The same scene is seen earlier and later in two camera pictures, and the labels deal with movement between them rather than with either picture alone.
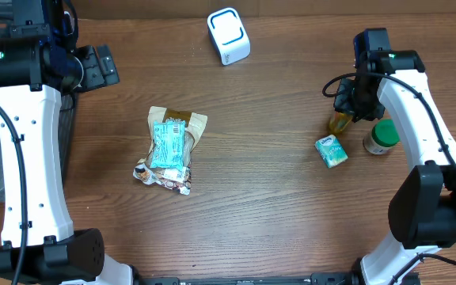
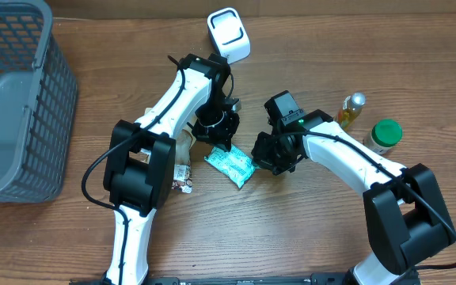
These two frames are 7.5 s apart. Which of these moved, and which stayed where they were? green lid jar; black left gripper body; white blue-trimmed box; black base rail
Moved: black left gripper body
Stayed: white blue-trimmed box; green lid jar; black base rail
